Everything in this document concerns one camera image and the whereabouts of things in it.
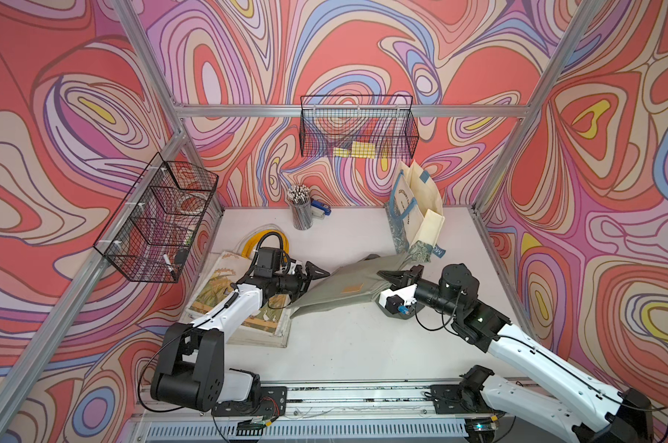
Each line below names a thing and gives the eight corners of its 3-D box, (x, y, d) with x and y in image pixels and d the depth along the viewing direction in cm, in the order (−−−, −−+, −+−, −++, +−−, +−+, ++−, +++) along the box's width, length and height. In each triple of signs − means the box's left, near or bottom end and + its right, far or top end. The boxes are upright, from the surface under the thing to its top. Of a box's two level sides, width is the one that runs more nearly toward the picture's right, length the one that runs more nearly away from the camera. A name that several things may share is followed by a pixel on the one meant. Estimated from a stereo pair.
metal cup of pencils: (292, 231, 115) (286, 197, 100) (294, 218, 119) (288, 185, 105) (311, 231, 115) (308, 197, 100) (312, 218, 119) (309, 185, 105)
